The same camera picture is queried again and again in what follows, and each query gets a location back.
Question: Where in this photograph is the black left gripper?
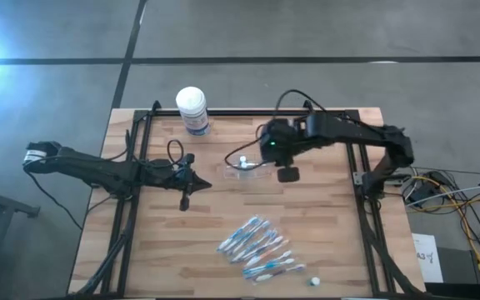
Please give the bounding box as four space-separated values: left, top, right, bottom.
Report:
152 152 213 213

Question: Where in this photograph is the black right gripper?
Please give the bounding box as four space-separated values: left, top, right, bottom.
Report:
259 118 308 184

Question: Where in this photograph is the orange white toothbrush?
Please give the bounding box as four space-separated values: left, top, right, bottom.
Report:
244 239 290 268

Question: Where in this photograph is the clear acrylic organizer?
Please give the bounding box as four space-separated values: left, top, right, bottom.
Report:
222 154 273 180

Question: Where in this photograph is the white wipes canister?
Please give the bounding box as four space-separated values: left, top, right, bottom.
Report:
175 86 212 137

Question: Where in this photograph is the black power adapter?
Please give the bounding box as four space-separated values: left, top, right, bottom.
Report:
404 178 437 205

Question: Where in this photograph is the white paper sheet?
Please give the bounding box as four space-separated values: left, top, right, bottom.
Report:
411 232 444 284

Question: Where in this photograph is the dark grey floor box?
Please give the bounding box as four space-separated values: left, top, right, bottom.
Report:
425 247 480 300

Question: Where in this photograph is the black aluminium rig frame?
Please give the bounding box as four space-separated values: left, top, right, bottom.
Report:
67 99 428 300

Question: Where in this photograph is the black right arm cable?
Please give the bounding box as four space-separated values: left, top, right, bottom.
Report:
273 88 328 116

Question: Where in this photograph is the grey floor cable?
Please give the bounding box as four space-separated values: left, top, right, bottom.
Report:
406 185 480 208

